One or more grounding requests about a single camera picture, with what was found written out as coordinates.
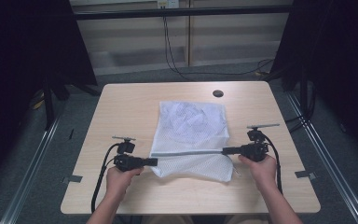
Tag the black horizontal bar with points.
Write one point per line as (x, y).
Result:
(183, 12)

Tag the metal floor rail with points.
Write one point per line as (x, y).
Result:
(326, 158)
(28, 174)

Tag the black curtain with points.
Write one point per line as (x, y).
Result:
(21, 62)
(338, 62)

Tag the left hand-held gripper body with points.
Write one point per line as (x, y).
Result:
(127, 162)

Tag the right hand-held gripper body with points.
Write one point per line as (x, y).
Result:
(254, 149)

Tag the grey metal table bracket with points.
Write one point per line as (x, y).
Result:
(72, 179)
(305, 174)

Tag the person's right hand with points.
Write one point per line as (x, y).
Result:
(261, 171)

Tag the white mesh laundry bag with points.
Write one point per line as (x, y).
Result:
(192, 124)

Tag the person's left hand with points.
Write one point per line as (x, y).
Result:
(119, 180)

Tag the white wall socket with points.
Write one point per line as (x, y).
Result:
(167, 3)

